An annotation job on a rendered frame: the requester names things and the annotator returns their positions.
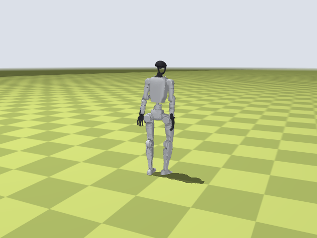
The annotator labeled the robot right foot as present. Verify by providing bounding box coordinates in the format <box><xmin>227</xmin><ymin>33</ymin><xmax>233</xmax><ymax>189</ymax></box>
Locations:
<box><xmin>160</xmin><ymin>169</ymin><xmax>172</xmax><ymax>175</ymax></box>

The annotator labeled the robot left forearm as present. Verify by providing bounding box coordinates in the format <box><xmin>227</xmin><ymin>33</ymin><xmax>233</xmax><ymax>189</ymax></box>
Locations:
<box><xmin>140</xmin><ymin>98</ymin><xmax>147</xmax><ymax>114</ymax></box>

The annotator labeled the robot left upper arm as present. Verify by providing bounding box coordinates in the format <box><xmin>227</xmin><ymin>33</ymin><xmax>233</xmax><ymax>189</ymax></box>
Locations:
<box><xmin>143</xmin><ymin>78</ymin><xmax>150</xmax><ymax>100</ymax></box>

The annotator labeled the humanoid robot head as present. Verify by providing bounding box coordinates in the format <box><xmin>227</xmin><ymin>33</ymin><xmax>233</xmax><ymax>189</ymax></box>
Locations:
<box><xmin>155</xmin><ymin>61</ymin><xmax>167</xmax><ymax>77</ymax></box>

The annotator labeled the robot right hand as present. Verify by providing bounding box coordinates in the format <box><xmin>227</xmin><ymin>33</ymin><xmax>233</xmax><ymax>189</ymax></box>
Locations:
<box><xmin>170</xmin><ymin>113</ymin><xmax>175</xmax><ymax>131</ymax></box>

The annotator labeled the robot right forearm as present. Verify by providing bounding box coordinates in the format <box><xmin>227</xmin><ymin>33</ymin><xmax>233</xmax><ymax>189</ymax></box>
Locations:
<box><xmin>169</xmin><ymin>96</ymin><xmax>175</xmax><ymax>117</ymax></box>

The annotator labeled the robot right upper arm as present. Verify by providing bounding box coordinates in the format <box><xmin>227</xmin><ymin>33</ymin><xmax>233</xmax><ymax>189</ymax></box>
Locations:
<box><xmin>166</xmin><ymin>78</ymin><xmax>174</xmax><ymax>102</ymax></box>

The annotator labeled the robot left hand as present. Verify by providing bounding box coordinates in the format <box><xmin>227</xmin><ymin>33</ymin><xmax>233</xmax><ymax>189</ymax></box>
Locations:
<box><xmin>137</xmin><ymin>110</ymin><xmax>146</xmax><ymax>126</ymax></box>

